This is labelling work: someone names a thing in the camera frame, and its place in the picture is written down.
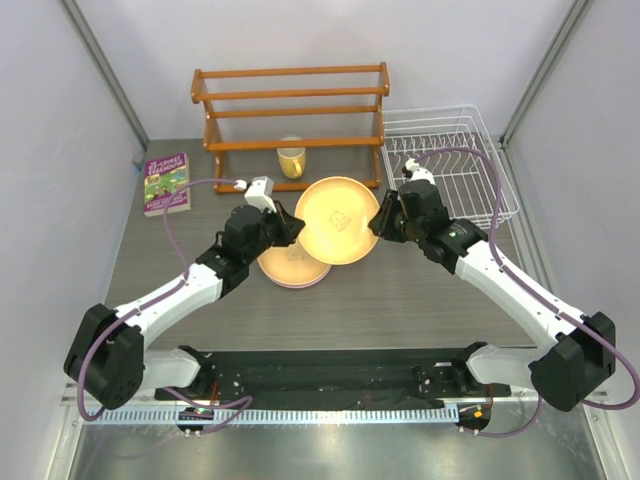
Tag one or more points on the yellow plate with logo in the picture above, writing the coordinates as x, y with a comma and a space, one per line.
291, 264

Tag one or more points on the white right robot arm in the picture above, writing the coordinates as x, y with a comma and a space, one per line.
567, 361

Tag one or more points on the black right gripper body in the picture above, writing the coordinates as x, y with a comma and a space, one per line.
411, 230

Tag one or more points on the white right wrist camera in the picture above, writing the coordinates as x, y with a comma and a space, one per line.
413, 171

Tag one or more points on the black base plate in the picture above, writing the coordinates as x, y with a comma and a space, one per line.
340, 380

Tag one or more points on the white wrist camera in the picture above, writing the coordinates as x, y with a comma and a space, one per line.
413, 171
258, 194

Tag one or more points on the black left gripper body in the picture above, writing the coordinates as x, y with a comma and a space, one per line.
268, 231

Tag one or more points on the white wire dish rack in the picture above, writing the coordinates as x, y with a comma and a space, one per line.
454, 144

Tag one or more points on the yellow mug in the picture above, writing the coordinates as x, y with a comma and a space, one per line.
292, 161

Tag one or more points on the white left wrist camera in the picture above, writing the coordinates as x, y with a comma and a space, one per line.
258, 194

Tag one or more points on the orange wooden shelf rack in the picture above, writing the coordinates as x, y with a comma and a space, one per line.
334, 112

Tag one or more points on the white slotted cable duct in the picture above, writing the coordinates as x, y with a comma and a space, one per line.
180, 414

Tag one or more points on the purple children's book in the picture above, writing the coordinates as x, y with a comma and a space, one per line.
162, 178

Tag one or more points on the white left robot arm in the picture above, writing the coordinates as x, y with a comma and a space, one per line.
110, 358

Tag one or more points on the lilac plate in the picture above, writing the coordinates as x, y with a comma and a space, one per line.
299, 285

